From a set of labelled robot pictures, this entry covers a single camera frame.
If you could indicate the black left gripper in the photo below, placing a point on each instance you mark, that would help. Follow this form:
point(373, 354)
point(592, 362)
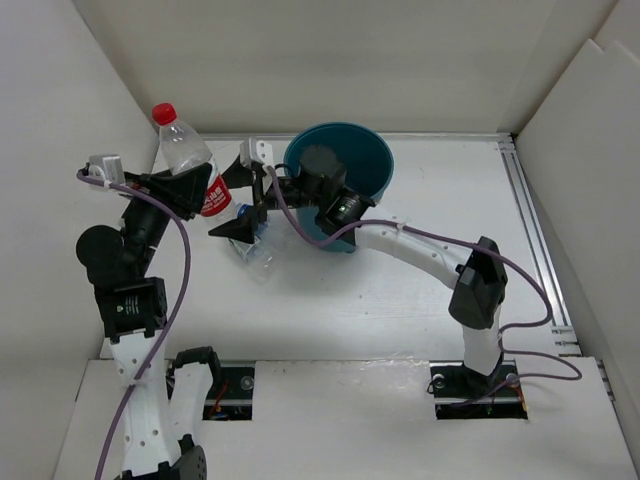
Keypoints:
point(186, 188)

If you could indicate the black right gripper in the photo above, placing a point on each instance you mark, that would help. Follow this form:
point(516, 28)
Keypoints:
point(242, 229)

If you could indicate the red label water bottle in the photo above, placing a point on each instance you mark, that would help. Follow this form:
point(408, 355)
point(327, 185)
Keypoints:
point(184, 149)

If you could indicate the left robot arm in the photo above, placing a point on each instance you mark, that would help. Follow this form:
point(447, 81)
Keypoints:
point(162, 405)

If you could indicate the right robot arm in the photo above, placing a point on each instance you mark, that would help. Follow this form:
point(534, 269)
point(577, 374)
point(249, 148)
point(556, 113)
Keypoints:
point(478, 284)

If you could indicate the teal plastic bin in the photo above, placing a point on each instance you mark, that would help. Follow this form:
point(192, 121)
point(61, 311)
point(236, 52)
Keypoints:
point(369, 165)

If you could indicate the blue label water bottle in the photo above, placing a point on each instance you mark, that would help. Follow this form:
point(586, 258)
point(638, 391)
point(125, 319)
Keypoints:
point(252, 220)

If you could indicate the clear white cap bottle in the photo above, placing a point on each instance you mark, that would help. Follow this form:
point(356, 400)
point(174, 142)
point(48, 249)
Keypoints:
point(260, 258)

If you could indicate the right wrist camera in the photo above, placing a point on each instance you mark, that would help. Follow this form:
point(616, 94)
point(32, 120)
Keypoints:
point(255, 150)

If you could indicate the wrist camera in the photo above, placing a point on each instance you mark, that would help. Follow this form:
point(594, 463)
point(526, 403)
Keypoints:
point(102, 170)
point(255, 150)

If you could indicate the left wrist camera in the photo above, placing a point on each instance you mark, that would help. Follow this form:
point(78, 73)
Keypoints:
point(102, 170)

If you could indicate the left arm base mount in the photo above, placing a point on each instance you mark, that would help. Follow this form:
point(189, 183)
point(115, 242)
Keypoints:
point(231, 398)

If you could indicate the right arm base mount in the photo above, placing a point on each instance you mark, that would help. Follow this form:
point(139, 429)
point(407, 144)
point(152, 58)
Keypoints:
point(461, 394)

